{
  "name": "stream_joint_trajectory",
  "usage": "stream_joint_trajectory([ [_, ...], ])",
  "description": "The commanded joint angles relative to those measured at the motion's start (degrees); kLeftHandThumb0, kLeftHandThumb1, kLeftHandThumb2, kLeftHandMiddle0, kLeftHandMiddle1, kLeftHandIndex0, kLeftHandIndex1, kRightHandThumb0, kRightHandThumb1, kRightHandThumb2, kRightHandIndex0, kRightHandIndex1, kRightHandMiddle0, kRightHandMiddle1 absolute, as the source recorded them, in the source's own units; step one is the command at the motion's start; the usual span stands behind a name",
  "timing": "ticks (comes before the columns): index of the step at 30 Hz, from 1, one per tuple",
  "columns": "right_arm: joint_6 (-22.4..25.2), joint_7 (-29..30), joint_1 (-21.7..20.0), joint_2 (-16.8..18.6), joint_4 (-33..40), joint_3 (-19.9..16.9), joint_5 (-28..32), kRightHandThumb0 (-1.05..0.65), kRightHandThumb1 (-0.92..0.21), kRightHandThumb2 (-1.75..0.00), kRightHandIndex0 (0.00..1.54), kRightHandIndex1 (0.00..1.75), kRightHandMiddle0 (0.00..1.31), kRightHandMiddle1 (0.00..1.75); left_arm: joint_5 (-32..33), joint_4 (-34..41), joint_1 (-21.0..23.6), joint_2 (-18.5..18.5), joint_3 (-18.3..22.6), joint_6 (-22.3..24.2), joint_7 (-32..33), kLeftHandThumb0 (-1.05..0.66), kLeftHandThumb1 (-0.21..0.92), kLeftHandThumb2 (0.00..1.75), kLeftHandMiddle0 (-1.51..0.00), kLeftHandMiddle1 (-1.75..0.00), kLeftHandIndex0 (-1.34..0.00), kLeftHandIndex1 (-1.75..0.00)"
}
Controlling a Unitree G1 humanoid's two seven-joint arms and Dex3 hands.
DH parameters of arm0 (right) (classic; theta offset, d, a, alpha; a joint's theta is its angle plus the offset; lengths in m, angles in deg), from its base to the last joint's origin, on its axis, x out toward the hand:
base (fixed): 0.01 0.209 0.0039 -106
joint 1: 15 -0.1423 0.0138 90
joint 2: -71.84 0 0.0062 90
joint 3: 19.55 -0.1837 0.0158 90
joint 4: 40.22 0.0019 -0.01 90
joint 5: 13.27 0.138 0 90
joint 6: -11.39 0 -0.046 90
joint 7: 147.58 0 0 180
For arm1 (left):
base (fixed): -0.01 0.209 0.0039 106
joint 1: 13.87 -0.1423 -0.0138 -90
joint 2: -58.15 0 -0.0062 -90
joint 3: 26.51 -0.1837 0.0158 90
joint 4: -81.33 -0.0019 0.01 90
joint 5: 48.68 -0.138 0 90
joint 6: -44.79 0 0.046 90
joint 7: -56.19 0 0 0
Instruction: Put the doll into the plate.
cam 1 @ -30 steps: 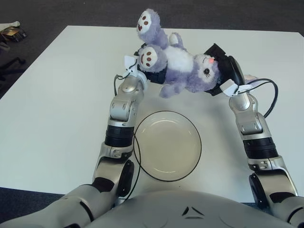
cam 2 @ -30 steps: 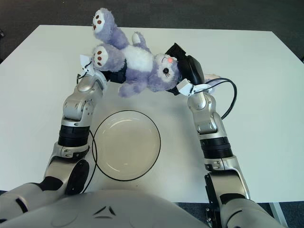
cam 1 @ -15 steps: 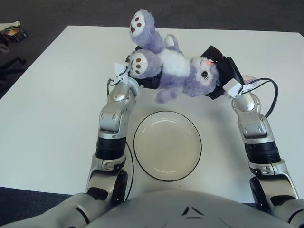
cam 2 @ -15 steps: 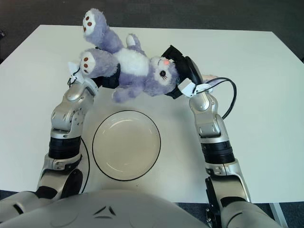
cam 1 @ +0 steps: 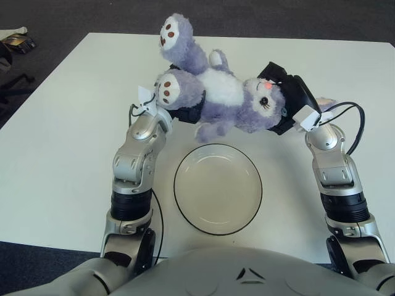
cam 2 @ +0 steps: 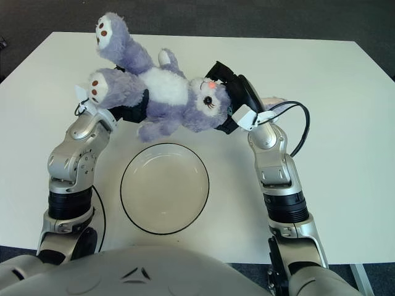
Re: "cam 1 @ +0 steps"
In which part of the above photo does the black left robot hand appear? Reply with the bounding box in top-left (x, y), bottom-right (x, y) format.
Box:
top-left (170, 91), bottom-right (207, 125)

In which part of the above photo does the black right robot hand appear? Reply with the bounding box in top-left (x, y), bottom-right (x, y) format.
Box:
top-left (257, 61), bottom-right (322, 136)

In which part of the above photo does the purple plush bunny doll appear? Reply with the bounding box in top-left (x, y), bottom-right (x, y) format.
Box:
top-left (157, 12), bottom-right (340, 144)

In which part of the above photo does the white plate with black rim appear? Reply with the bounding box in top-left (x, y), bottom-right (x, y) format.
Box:
top-left (173, 143), bottom-right (263, 236)

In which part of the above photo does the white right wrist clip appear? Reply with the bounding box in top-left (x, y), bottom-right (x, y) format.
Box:
top-left (292, 104), bottom-right (334, 132)

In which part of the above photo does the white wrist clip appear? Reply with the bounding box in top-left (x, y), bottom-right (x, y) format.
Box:
top-left (138, 86), bottom-right (159, 113)
top-left (292, 104), bottom-right (334, 132)

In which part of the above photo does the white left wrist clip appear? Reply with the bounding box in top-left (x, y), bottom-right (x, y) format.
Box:
top-left (138, 86), bottom-right (159, 113)

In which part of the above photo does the grey robot torso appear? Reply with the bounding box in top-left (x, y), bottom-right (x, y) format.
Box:
top-left (109, 245), bottom-right (376, 296)

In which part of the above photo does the black office chair base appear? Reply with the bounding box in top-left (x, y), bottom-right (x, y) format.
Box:
top-left (0, 55), bottom-right (35, 104)

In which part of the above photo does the white cloth on floor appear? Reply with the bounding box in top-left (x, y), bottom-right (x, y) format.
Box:
top-left (0, 26), bottom-right (29, 39)

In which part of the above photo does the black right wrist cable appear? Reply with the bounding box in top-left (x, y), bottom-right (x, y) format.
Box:
top-left (317, 101), bottom-right (365, 155)

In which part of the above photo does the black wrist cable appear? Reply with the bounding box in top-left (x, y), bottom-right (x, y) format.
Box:
top-left (128, 92), bottom-right (156, 127)
top-left (317, 101), bottom-right (365, 155)

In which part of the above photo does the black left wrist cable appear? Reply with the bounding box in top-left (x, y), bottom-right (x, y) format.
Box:
top-left (128, 92), bottom-right (156, 127)

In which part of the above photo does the thin black left elbow cable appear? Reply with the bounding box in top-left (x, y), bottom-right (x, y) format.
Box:
top-left (150, 189), bottom-right (165, 263)

